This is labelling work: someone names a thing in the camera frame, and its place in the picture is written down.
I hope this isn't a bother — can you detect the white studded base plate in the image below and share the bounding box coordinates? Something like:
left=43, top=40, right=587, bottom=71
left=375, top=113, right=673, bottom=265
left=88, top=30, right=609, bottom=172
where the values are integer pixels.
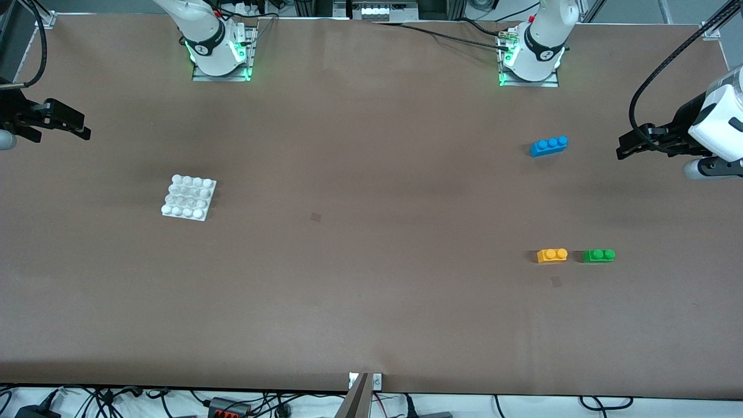
left=161, top=174, right=218, bottom=222

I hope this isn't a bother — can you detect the blue toy block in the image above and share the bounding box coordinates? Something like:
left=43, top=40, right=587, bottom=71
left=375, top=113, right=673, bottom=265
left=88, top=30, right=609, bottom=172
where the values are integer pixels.
left=529, top=135, right=569, bottom=158

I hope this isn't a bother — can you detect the black power brick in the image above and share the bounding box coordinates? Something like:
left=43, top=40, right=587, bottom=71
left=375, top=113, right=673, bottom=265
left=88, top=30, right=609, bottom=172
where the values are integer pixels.
left=14, top=389, right=62, bottom=418

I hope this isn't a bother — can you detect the white power strip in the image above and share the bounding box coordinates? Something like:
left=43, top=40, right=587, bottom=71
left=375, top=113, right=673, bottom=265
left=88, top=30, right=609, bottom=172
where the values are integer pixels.
left=351, top=0, right=419, bottom=23

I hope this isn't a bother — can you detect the black red power adapter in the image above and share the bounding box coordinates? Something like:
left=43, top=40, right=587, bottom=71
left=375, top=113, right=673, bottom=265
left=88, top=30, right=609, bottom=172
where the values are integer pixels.
left=207, top=397, right=252, bottom=418

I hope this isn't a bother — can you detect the black floor plug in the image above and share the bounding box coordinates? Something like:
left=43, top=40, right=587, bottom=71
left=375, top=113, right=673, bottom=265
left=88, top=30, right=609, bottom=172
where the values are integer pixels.
left=403, top=394, right=454, bottom=418

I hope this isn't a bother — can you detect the brown wooden beam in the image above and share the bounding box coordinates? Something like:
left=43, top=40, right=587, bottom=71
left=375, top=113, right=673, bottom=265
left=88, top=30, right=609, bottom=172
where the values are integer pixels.
left=335, top=373, right=373, bottom=418

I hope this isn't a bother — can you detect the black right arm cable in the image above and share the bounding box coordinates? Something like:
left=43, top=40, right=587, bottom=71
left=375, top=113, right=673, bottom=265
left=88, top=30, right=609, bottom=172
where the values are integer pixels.
left=0, top=0, right=48, bottom=89

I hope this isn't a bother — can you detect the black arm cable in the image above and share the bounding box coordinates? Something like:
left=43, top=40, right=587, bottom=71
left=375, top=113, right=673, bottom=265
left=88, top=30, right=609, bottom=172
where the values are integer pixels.
left=630, top=0, right=743, bottom=146
left=0, top=0, right=48, bottom=89

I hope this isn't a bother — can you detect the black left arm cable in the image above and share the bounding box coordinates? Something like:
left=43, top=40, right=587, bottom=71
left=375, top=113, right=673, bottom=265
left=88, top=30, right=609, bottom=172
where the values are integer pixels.
left=630, top=0, right=743, bottom=146

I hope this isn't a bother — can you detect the short black table cable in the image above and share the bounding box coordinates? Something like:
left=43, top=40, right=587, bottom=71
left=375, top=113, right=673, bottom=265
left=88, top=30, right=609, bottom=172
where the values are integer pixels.
left=457, top=19, right=507, bottom=37

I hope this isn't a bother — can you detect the thin grey base cable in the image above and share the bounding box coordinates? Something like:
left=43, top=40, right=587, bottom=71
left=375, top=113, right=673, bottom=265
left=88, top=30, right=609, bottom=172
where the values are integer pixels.
left=248, top=16, right=280, bottom=66

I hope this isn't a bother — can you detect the long black table cable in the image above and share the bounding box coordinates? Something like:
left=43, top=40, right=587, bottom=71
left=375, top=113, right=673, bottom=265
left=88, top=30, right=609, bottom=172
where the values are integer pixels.
left=371, top=21, right=514, bottom=52

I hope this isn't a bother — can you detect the looped black floor cable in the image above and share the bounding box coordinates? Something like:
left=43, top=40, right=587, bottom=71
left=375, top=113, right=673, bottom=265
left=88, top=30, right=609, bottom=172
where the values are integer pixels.
left=579, top=395, right=634, bottom=411

